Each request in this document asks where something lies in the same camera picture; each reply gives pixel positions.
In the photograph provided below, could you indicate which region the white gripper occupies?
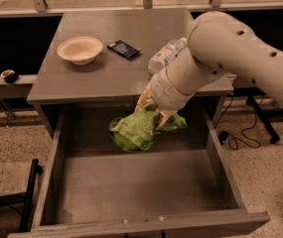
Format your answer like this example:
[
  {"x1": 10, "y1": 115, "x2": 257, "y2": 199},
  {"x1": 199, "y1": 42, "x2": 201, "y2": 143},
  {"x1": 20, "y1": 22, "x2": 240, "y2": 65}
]
[{"x1": 135, "y1": 67, "x2": 201, "y2": 132}]

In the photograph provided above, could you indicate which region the grey wooden cabinet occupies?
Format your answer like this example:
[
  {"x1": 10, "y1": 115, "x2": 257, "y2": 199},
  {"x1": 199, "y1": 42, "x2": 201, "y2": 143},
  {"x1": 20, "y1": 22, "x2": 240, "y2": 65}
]
[{"x1": 28, "y1": 8, "x2": 193, "y2": 133}]

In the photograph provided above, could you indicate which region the black snack packet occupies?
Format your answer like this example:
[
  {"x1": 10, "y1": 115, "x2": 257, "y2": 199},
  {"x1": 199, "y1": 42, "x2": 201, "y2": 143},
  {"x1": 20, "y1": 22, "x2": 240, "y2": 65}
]
[{"x1": 107, "y1": 40, "x2": 140, "y2": 60}]

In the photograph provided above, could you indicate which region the black chair frame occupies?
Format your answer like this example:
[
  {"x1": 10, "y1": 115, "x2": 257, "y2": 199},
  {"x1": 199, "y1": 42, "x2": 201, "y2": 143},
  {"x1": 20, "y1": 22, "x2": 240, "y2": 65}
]
[{"x1": 0, "y1": 113, "x2": 44, "y2": 233}]

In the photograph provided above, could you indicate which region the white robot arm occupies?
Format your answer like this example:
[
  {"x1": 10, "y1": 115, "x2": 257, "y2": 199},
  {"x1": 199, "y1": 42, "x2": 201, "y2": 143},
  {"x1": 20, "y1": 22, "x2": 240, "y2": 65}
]
[{"x1": 136, "y1": 12, "x2": 283, "y2": 129}]

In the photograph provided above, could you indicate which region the black tape measure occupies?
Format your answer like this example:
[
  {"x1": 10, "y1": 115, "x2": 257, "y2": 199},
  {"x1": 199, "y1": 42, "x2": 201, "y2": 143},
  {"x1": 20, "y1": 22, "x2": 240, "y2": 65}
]
[{"x1": 0, "y1": 69, "x2": 19, "y2": 83}]

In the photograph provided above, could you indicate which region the open grey top drawer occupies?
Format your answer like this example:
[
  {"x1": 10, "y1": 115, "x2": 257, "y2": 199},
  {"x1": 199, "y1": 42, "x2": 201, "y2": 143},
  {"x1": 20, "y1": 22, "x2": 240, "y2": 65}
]
[{"x1": 9, "y1": 103, "x2": 270, "y2": 238}]

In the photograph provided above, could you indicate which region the green rice chip bag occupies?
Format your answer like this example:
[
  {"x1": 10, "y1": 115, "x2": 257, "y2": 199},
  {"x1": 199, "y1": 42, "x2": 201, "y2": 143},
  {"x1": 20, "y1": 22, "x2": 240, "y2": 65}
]
[{"x1": 108, "y1": 104, "x2": 188, "y2": 152}]

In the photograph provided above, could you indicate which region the white paper bowl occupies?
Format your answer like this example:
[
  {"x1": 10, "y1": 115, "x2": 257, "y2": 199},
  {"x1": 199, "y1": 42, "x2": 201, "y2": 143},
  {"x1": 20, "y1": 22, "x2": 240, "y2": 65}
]
[{"x1": 57, "y1": 37, "x2": 103, "y2": 65}]

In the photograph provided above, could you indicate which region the clear plastic water bottle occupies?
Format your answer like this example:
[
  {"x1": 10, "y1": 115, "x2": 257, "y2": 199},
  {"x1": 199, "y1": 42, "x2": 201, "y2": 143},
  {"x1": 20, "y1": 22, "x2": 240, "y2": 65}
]
[{"x1": 148, "y1": 38, "x2": 188, "y2": 74}]

